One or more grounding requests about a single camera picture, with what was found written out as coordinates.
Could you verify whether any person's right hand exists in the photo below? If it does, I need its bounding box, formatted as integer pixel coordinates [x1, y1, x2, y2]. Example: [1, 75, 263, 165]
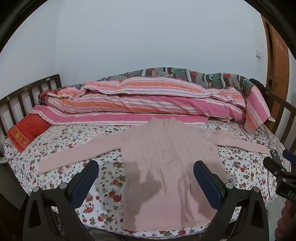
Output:
[276, 199, 296, 241]

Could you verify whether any floral bed sheet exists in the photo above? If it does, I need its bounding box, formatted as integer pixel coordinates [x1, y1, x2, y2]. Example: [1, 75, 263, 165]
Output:
[3, 119, 292, 239]

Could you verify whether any pink orange striped quilt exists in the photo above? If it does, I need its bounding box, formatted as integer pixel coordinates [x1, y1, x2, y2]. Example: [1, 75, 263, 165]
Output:
[29, 75, 271, 133]

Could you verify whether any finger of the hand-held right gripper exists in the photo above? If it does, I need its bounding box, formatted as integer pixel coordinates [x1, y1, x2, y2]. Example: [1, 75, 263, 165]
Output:
[263, 153, 292, 179]
[282, 149, 296, 162]

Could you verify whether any wooden door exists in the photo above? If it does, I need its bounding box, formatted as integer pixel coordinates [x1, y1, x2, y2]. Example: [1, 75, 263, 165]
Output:
[261, 14, 290, 105]

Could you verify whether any dark wooden headboard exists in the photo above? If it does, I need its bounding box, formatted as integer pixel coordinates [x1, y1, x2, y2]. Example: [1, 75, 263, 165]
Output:
[0, 74, 62, 158]

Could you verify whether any red pillow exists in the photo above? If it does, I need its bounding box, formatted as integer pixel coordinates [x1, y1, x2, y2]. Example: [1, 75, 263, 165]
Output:
[6, 113, 52, 153]

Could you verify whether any pink knit sweater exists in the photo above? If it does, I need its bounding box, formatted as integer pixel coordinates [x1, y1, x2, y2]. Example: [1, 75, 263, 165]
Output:
[37, 116, 271, 232]

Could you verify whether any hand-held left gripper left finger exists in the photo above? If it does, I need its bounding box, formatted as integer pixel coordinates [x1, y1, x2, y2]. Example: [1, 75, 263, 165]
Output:
[23, 160, 100, 241]

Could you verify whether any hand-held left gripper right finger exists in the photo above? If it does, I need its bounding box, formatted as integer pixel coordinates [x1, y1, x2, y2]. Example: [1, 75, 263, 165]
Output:
[193, 160, 270, 241]

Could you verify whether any dark floral blanket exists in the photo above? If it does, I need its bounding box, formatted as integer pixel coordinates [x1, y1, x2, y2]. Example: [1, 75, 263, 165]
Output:
[76, 67, 255, 98]

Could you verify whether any dark cloth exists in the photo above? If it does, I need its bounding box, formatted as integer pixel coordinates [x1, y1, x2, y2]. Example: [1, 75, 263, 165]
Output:
[248, 78, 266, 93]

